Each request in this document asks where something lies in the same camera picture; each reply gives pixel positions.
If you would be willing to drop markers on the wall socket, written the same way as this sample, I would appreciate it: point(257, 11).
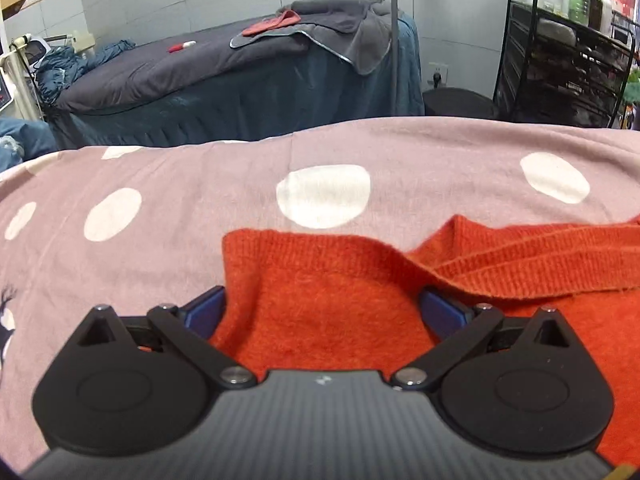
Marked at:
point(438, 74)

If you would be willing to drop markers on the pink polka-dot blanket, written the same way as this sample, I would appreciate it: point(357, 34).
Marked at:
point(200, 240)

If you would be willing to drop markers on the small red white object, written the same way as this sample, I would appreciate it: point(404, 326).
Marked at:
point(181, 46)

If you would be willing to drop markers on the black metal rack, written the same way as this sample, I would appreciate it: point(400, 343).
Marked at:
point(565, 80)

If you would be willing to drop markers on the dark blue massage bed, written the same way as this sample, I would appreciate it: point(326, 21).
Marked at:
point(225, 105)

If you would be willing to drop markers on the blue denim cloth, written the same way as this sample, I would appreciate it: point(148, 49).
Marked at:
point(22, 142)

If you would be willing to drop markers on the metal pole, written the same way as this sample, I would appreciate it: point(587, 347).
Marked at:
point(395, 35)

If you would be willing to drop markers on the orange knit sweater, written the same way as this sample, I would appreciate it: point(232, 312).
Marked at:
point(325, 310)

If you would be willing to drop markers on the cream device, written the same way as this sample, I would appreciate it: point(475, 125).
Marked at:
point(82, 40)

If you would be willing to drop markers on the red cloth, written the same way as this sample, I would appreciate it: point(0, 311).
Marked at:
point(270, 24)

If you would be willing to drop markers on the black round stool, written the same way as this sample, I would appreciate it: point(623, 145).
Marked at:
point(457, 104)

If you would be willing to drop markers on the white machine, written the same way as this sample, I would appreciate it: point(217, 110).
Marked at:
point(25, 75)

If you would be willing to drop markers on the grey towel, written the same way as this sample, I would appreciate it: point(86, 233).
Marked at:
point(340, 27)

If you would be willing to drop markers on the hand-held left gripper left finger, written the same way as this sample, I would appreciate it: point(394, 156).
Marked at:
point(206, 312)

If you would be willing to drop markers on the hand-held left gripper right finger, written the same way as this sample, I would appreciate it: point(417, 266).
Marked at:
point(442, 314)

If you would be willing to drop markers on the crumpled blue cloth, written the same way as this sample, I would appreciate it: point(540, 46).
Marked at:
point(65, 67)

